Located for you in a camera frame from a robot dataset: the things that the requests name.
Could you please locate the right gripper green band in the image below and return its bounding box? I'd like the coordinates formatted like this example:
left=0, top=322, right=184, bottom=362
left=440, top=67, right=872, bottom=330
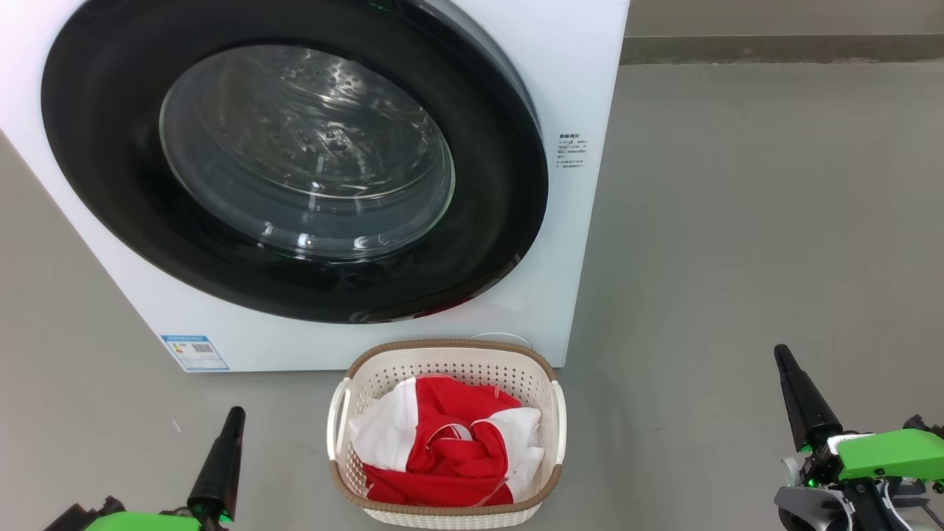
left=774, top=344, right=944, bottom=531

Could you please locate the red and white garment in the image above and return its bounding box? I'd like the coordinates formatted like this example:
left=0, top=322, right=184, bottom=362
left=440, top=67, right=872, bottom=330
left=348, top=374, right=545, bottom=507

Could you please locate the blue energy label sticker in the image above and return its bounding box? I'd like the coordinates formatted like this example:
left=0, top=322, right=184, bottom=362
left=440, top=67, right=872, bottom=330
left=161, top=336, right=229, bottom=372

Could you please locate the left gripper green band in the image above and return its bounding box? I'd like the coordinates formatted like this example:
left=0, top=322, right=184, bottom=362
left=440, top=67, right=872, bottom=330
left=44, top=406, right=246, bottom=531

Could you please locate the round white filter cover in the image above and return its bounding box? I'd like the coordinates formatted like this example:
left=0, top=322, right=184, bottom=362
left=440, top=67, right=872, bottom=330
left=468, top=333, right=533, bottom=349

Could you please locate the cream basket with brown rim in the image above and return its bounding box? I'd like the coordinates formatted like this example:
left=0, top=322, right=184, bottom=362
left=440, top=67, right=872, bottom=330
left=327, top=339, right=567, bottom=530

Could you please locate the white front-load washing machine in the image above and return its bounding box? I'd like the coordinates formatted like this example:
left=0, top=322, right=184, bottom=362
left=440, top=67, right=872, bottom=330
left=0, top=0, right=631, bottom=373

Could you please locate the dark round washer door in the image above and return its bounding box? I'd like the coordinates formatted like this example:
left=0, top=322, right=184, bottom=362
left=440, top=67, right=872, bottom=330
left=41, top=0, right=550, bottom=324

